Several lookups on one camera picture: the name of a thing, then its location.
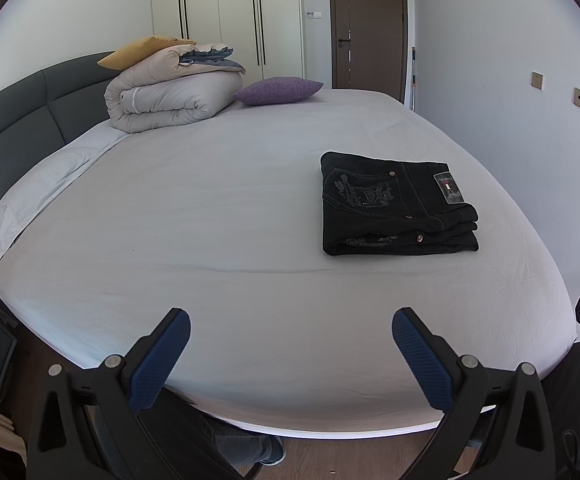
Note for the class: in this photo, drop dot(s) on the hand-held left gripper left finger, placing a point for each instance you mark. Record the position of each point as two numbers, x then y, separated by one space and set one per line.
157 365

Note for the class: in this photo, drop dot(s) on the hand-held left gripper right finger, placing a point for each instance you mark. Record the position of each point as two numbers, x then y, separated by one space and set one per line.
422 360

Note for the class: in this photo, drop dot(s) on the black denim pants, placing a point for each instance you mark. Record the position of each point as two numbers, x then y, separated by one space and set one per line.
395 220

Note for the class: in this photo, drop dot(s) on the dark cloth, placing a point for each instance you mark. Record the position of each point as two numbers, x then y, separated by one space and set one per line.
575 390

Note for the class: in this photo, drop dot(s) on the grey blue denim cloth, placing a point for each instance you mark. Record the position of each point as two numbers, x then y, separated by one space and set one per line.
250 447

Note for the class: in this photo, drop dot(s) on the bed with white sheet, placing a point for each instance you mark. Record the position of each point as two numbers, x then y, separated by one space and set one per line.
219 210

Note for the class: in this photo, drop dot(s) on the flat white pillow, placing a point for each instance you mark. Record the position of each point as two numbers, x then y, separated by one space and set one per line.
34 190

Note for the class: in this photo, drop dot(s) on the folded beige duvet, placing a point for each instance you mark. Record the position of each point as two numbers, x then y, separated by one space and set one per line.
169 100

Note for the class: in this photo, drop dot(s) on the dark grey padded headboard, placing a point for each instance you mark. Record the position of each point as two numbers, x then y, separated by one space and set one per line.
14 110

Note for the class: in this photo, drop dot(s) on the purple pillow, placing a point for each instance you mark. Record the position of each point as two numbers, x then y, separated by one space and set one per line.
277 90

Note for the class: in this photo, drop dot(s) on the grey blue folded blanket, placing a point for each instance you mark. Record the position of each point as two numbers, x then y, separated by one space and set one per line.
214 60

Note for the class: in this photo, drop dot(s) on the yellow pillow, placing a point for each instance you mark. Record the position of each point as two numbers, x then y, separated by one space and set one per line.
139 52

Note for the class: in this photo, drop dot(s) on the brown wooden door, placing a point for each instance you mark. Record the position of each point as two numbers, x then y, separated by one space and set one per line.
370 20

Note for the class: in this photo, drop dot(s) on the white wardrobe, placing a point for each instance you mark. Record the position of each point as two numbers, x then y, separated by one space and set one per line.
219 5

